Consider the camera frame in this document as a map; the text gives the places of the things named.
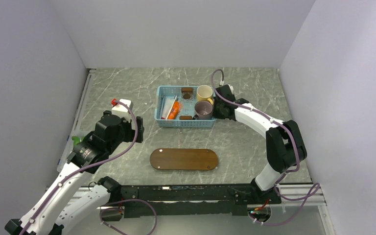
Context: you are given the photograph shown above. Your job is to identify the clear acrylic toothbrush holder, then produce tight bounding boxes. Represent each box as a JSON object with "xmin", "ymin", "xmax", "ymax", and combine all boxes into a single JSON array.
[{"xmin": 178, "ymin": 87, "xmax": 194, "ymax": 120}]

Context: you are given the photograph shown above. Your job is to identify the orange toothpaste tube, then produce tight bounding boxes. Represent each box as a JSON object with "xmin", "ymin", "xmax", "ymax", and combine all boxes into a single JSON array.
[{"xmin": 167, "ymin": 101, "xmax": 180, "ymax": 119}]

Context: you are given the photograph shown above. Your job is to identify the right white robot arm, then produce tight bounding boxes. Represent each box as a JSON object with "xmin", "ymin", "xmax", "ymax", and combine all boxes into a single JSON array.
[{"xmin": 213, "ymin": 85, "xmax": 307, "ymax": 203}]

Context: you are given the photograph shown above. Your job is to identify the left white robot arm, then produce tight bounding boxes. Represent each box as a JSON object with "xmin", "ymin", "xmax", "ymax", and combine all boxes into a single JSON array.
[{"xmin": 4, "ymin": 111, "xmax": 144, "ymax": 235}]

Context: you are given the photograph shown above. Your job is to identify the brown oval wooden tray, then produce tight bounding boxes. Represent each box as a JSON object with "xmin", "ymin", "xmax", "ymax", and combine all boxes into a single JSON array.
[{"xmin": 149, "ymin": 148, "xmax": 218, "ymax": 171}]

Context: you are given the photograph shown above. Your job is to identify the white red toothpaste tube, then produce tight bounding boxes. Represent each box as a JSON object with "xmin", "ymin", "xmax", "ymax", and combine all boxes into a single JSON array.
[{"xmin": 162, "ymin": 97, "xmax": 173, "ymax": 119}]

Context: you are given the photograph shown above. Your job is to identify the purple mug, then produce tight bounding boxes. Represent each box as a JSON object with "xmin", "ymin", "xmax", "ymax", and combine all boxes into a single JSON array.
[{"xmin": 193, "ymin": 101, "xmax": 213, "ymax": 120}]

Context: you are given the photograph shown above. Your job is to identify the yellow mug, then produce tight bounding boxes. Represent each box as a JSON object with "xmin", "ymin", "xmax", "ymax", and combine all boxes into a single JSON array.
[{"xmin": 196, "ymin": 85, "xmax": 214, "ymax": 105}]

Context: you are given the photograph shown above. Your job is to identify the green white object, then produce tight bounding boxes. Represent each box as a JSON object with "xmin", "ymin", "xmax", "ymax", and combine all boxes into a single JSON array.
[{"xmin": 71, "ymin": 136, "xmax": 83, "ymax": 146}]

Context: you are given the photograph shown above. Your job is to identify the blue plastic basket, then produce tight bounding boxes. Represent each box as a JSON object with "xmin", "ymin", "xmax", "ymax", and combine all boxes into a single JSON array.
[{"xmin": 154, "ymin": 85, "xmax": 216, "ymax": 128}]

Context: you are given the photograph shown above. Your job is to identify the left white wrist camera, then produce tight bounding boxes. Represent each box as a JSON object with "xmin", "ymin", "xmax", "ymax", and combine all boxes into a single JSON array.
[{"xmin": 111, "ymin": 98, "xmax": 133, "ymax": 122}]

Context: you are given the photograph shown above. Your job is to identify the black base frame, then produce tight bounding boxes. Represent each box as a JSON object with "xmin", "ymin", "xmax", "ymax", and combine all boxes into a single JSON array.
[{"xmin": 106, "ymin": 183, "xmax": 282, "ymax": 218}]

